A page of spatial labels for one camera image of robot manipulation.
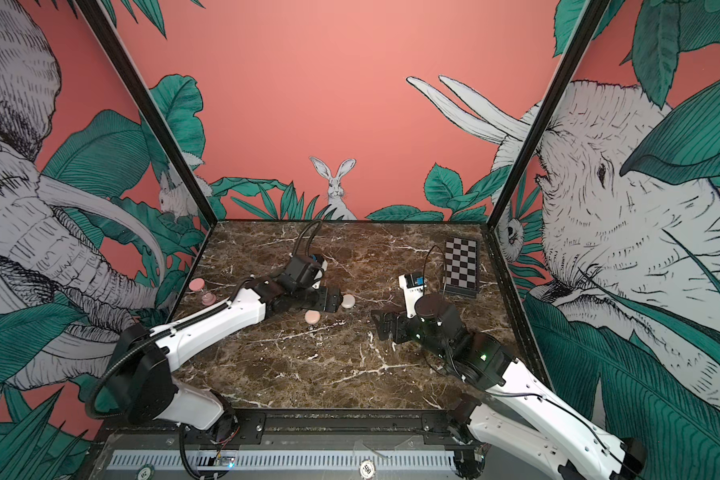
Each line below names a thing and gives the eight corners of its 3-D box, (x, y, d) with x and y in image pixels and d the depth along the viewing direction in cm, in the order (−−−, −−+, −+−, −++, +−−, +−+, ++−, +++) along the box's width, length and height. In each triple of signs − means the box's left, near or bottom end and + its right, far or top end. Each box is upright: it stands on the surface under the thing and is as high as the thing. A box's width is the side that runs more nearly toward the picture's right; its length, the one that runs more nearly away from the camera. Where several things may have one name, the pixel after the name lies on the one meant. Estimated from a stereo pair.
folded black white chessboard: (442, 293, 103) (444, 286, 100) (444, 241, 118) (446, 234, 115) (478, 299, 101) (482, 293, 98) (476, 246, 117) (479, 239, 114)
